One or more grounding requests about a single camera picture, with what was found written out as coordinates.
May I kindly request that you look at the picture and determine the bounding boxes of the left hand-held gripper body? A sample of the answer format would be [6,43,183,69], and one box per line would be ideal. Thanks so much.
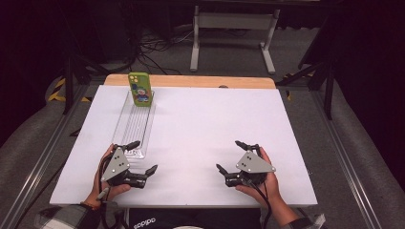
[100,144,150,190]

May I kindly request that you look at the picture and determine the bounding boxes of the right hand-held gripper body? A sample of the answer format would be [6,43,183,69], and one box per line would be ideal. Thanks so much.
[224,144,277,188]

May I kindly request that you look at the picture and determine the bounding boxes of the clear plastic storage tray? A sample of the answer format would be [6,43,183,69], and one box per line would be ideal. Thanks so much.
[111,90,157,160]

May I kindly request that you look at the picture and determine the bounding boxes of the green cartoon phone case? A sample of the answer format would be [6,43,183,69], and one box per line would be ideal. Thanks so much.
[128,72,154,108]

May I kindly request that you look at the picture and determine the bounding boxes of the person's left hand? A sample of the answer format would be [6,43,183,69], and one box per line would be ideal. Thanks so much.
[84,143,132,210]

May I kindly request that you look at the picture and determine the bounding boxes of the person's right hand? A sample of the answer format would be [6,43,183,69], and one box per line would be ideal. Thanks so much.
[235,146,283,208]

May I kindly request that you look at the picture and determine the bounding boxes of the person's black shirt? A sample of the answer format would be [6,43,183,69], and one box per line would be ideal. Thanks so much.
[128,207,263,229]

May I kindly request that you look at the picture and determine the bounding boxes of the person's left checked sleeve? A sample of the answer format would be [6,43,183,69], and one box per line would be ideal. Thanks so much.
[34,203,103,229]

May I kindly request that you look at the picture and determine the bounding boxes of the person's checked sleeve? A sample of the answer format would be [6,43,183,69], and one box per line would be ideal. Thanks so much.
[34,203,103,229]
[283,214,328,229]

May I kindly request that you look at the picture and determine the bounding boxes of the person's right checked sleeve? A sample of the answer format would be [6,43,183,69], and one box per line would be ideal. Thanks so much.
[283,214,328,229]

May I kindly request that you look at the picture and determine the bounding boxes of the black tripod stand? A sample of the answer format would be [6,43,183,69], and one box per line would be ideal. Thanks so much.
[61,53,109,115]
[276,15,338,120]

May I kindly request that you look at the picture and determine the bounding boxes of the yellow black hazard tape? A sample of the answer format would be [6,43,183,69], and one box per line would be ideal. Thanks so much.
[47,77,92,103]

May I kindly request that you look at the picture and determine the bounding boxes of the dark curtain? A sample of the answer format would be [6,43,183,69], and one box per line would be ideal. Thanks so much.
[330,0,405,182]
[0,0,108,147]

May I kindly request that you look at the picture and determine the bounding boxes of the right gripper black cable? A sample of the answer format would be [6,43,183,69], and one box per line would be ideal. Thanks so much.
[246,179,273,229]

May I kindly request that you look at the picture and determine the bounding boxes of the aluminium floor rail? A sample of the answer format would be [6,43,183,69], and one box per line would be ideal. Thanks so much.
[0,85,92,229]
[310,90,385,229]

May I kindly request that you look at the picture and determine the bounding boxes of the black floor cables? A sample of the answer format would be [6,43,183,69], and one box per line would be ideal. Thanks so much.
[137,28,195,76]

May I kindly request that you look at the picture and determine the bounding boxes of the white metal desk frame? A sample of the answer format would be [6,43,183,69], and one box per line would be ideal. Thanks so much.
[189,4,281,75]

